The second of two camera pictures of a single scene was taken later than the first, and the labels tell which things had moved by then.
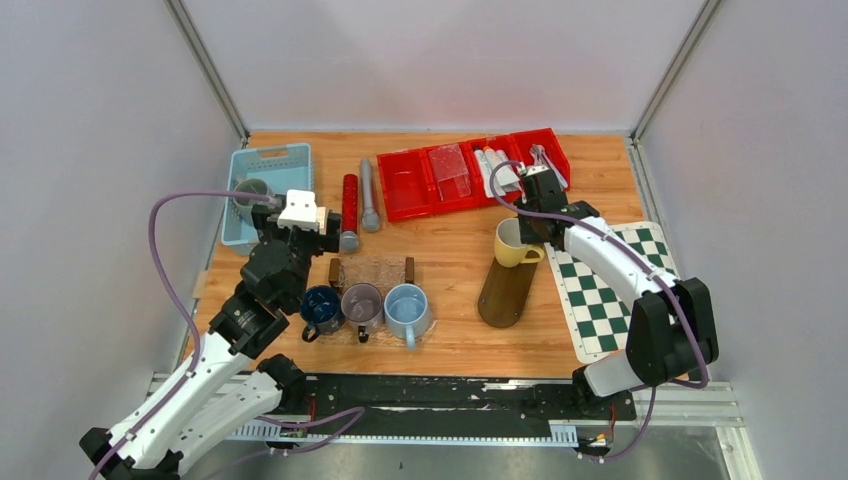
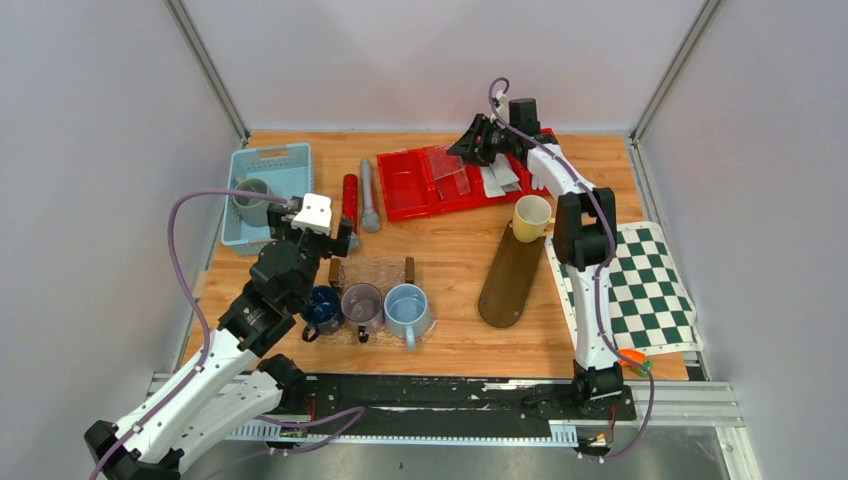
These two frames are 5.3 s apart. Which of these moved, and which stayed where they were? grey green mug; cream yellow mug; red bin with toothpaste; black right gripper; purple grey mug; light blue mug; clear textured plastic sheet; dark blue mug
Moved: cream yellow mug; black right gripper
Stayed: grey green mug; red bin with toothpaste; dark blue mug; purple grey mug; clear textured plastic sheet; light blue mug
